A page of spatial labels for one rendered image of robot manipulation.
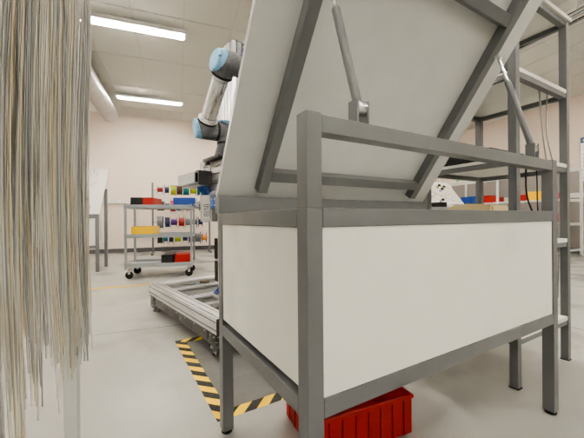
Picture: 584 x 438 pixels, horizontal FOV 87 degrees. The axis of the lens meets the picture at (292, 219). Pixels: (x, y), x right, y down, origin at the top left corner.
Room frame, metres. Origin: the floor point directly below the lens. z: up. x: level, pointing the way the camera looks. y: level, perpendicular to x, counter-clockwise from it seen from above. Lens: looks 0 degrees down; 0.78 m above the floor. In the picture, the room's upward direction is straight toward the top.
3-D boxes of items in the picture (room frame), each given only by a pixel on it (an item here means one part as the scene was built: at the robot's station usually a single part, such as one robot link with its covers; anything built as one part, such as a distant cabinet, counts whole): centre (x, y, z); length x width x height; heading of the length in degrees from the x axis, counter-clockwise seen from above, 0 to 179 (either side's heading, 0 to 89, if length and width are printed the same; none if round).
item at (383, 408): (1.17, -0.20, 0.07); 0.39 x 0.29 x 0.14; 113
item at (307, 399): (1.18, -0.39, 0.40); 1.18 x 0.60 x 0.80; 120
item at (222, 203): (1.45, -0.23, 0.83); 1.18 x 0.06 x 0.06; 120
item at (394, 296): (1.17, -0.39, 0.60); 1.17 x 0.58 x 0.40; 120
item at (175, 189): (7.19, 2.56, 0.81); 1.29 x 0.55 x 1.62; 110
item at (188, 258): (4.38, 1.77, 0.54); 0.99 x 0.50 x 1.08; 103
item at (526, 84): (1.74, -1.14, 0.92); 0.61 x 0.51 x 1.85; 120
